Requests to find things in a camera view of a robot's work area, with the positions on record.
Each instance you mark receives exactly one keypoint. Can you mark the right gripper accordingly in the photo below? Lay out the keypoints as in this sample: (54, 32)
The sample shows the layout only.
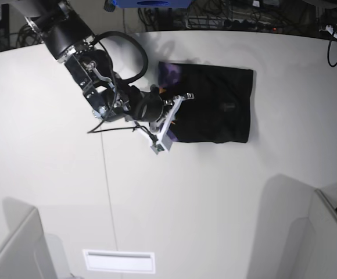
(149, 107)

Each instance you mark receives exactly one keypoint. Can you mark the black T-shirt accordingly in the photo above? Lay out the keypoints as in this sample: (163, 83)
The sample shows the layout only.
(220, 110)

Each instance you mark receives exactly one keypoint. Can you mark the black power strip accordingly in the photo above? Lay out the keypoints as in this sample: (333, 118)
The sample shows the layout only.
(245, 25)

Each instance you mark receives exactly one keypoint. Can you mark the blue box behind table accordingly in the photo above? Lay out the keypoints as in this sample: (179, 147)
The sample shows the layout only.
(152, 3)

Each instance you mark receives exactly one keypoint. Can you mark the grey partition panel right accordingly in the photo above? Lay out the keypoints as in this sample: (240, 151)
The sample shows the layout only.
(311, 247)

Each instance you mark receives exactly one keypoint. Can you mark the grey partition panel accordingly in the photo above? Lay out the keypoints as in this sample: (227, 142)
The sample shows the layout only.
(24, 252)
(311, 247)

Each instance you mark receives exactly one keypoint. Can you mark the grey partition panel left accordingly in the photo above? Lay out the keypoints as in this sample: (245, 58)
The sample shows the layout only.
(24, 252)

